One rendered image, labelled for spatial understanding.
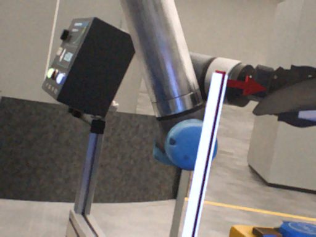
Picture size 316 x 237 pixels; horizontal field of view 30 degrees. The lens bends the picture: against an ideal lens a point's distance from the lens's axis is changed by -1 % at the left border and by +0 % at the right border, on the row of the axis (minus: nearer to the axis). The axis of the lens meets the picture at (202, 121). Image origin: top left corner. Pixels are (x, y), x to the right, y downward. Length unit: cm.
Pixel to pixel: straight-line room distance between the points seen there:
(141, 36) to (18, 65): 594
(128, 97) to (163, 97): 409
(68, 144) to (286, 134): 465
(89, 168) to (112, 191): 139
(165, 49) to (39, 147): 161
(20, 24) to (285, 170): 337
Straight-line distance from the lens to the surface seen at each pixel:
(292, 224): 48
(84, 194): 122
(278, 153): 687
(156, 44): 85
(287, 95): 77
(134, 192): 267
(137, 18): 86
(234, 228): 48
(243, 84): 71
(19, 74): 678
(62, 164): 246
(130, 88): 494
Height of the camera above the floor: 119
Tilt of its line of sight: 5 degrees down
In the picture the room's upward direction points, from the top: 11 degrees clockwise
